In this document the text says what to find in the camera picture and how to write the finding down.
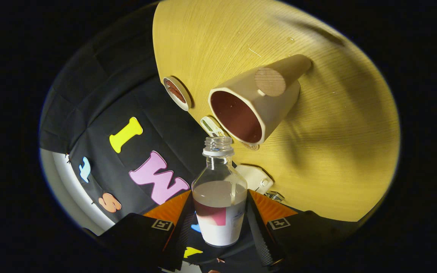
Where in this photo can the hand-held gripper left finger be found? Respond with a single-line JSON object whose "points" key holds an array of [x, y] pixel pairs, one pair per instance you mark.
{"points": [[180, 235]]}

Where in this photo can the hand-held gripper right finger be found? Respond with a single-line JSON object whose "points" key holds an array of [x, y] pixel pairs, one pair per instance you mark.
{"points": [[258, 235]]}

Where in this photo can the clear glass juice bottle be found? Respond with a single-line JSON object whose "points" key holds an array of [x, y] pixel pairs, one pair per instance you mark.
{"points": [[218, 216]]}

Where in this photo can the round cork coaster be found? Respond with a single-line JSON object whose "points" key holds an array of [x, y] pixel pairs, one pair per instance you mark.
{"points": [[252, 146]]}

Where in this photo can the metal mesh holder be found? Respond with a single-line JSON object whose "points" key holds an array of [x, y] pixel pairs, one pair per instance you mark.
{"points": [[275, 196]]}

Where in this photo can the white toaster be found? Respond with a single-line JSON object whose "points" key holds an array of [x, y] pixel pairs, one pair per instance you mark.
{"points": [[254, 176]]}

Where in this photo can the wooden table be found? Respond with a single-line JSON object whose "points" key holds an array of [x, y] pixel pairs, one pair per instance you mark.
{"points": [[336, 151]]}

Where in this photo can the white round plate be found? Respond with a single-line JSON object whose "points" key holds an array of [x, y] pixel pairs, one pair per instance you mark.
{"points": [[183, 99]]}

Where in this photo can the reddish brown meat piece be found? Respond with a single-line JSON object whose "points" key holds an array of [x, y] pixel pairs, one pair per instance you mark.
{"points": [[170, 86], [179, 97]]}

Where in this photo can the black backdrop cloth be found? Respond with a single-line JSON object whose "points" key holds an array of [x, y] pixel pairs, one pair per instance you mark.
{"points": [[101, 94]]}

